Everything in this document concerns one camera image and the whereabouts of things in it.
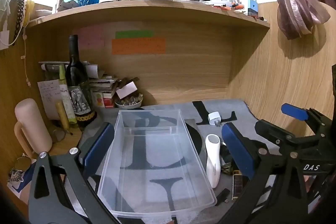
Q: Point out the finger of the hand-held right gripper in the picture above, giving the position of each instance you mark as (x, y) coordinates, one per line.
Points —
(294, 111)
(273, 132)

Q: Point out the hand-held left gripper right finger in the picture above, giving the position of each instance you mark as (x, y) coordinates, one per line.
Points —
(236, 150)

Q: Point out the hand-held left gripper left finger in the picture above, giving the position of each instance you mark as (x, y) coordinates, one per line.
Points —
(98, 145)

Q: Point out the white handheld electric device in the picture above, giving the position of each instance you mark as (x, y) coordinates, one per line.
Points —
(213, 161)

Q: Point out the small black case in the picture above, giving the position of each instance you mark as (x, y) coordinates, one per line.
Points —
(223, 196)

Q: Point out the clear plastic storage box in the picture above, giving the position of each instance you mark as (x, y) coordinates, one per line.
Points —
(157, 150)

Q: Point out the grey mat with black letters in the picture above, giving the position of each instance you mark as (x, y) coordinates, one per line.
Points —
(244, 113)

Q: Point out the round metal-rim lens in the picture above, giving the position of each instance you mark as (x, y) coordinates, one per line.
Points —
(61, 139)

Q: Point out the white plug adapter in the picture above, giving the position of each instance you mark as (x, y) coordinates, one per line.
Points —
(214, 118)

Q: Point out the beige cylindrical tube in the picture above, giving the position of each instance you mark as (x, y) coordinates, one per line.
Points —
(62, 116)

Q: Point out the white bowl of stones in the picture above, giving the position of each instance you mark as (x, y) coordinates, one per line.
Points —
(129, 104)

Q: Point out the stack of books and papers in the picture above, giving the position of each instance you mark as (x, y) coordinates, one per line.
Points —
(103, 90)

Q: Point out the white folded card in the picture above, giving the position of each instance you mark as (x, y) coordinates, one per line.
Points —
(126, 90)

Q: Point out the green spray bottle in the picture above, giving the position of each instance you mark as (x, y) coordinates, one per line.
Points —
(64, 92)

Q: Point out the white handwritten note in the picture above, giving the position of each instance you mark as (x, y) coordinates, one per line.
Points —
(47, 98)

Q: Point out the dark wine bottle elephant label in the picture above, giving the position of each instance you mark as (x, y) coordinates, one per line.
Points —
(74, 74)

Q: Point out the blue and white booklet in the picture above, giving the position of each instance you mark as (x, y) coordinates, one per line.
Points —
(18, 187)

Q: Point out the rolled newspaper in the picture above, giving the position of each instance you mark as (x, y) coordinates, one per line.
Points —
(52, 66)

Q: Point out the pink sticky note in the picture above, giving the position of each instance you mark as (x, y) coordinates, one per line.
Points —
(88, 39)

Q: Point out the orange sticky note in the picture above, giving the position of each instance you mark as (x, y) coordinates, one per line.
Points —
(139, 46)

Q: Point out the blue box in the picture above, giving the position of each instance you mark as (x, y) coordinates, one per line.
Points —
(253, 6)

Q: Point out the green sticky note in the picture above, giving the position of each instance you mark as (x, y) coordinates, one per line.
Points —
(134, 34)

